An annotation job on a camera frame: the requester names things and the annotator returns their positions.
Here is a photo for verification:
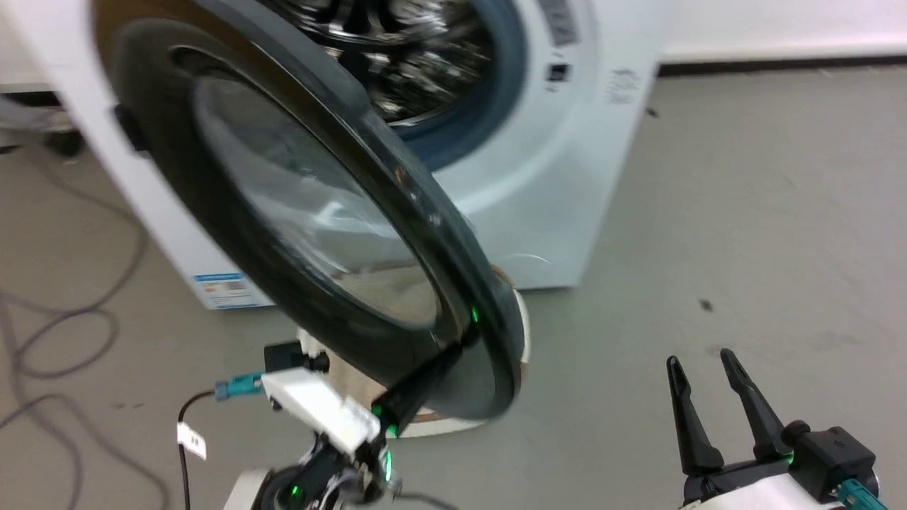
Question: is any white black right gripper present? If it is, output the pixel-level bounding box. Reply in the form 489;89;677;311
666;348;847;510

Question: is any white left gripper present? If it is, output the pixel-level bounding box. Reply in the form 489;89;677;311
261;333;484;455

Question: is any dark round washing machine door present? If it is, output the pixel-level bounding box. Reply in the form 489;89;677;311
110;0;529;424

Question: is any white front-load washing machine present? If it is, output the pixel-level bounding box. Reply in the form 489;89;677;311
0;0;675;312

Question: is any blue grey door gasket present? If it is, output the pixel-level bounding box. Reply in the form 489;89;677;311
393;0;531;172

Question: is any steel washing machine drum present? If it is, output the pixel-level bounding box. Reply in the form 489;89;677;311
280;0;497;127

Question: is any black door hinge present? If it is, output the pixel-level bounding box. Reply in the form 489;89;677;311
113;104;151;154

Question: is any blue white energy label sticker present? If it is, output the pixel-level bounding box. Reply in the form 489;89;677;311
193;272;274;311

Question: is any grey text label sticker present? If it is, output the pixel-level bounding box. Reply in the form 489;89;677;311
537;0;580;47

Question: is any grey wheeled cart base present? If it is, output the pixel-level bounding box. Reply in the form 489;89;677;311
0;91;87;158

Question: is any teal plug black cable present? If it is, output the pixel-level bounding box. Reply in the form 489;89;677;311
176;373;265;510

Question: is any white cable tag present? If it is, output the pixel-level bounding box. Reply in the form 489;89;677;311
176;422;208;460

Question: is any grey floor cable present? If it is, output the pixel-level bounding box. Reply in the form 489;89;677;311
0;392;172;510
0;152;151;380

